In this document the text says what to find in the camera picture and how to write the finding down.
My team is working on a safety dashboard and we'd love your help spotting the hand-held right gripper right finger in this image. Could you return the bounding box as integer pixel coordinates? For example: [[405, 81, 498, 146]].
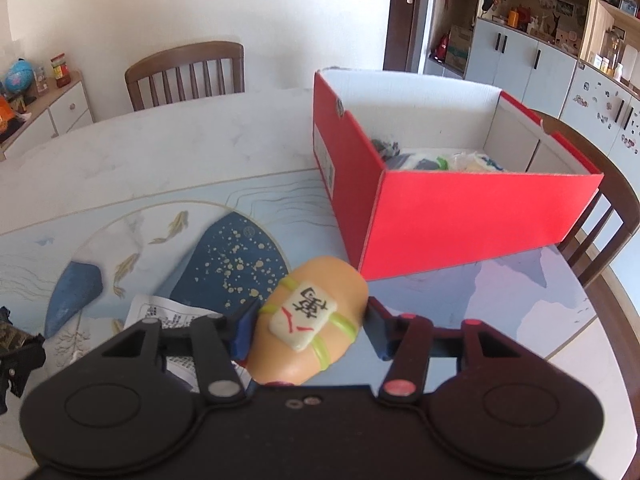
[[366, 297, 521, 406]]

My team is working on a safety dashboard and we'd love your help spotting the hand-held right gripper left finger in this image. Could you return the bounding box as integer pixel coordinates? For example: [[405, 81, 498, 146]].
[[102, 302, 263, 406]]

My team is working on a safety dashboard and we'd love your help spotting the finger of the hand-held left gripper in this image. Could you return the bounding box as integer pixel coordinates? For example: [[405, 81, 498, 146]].
[[0, 332, 47, 416]]

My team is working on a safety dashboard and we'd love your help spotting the yellow squishy toy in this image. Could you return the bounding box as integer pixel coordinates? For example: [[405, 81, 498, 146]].
[[247, 256, 369, 387]]

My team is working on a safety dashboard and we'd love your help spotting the red cardboard box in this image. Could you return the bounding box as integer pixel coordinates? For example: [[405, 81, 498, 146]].
[[312, 66, 605, 282]]

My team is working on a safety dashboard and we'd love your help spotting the white marble desktop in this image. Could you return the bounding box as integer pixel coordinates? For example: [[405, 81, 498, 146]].
[[0, 87, 618, 466]]

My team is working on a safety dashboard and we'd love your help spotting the blue printed table mat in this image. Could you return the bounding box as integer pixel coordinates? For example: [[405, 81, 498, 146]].
[[0, 165, 586, 396]]

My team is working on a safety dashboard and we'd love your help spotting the white sideboard cabinet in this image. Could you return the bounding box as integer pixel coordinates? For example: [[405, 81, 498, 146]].
[[0, 71, 96, 161]]

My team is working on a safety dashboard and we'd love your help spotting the wooden slat-back chair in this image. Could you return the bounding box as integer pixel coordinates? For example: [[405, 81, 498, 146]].
[[530, 108, 640, 288], [125, 41, 246, 112]]

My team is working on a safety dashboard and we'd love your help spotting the small blue globe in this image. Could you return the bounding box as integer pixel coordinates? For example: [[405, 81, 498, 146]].
[[5, 59, 37, 96]]

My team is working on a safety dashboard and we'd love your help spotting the red sauce jar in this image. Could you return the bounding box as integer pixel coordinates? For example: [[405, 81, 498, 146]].
[[50, 53, 72, 88]]

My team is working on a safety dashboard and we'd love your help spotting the dark brown door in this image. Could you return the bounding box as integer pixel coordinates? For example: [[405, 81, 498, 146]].
[[384, 0, 426, 73]]

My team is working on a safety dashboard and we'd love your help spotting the white wall cabinet unit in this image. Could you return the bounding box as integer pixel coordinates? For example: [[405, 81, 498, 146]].
[[422, 0, 640, 161]]

